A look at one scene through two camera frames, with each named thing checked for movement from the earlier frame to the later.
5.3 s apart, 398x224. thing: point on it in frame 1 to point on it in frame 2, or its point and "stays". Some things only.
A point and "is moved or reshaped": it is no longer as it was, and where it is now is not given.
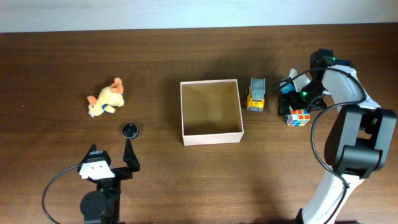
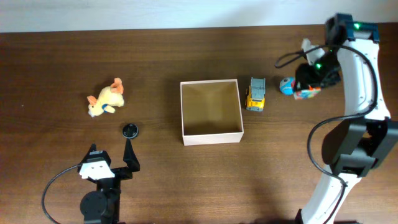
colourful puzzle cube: [298, 117] is moved or reshaped
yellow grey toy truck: [255, 94] stays
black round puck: [130, 130] stays
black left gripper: [129, 157] stays
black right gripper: [292, 103] to [311, 79]
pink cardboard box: [211, 112] stays
